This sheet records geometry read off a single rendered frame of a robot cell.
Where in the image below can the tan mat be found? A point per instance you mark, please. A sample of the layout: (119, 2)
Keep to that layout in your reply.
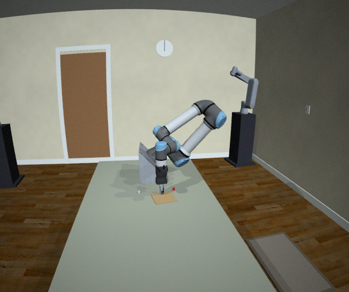
(167, 197)

